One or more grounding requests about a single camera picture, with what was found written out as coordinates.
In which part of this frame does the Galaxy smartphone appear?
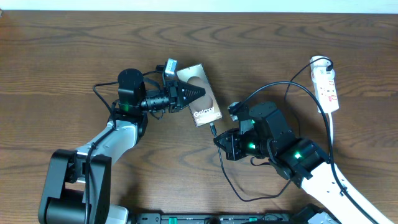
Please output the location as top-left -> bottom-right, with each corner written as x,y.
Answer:
176,63 -> 223,128

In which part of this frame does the black USB charging cable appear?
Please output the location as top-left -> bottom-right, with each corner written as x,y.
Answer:
208,57 -> 335,202

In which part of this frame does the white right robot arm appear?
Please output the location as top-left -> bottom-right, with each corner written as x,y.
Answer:
213,102 -> 390,223

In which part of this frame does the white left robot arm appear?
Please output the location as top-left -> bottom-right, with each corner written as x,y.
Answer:
38,68 -> 206,223

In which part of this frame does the white power strip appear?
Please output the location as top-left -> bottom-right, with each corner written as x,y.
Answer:
310,55 -> 339,114

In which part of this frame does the white power strip cord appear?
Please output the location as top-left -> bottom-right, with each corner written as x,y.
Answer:
328,112 -> 335,147

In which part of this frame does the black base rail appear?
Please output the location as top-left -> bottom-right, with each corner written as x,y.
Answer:
127,213 -> 307,224

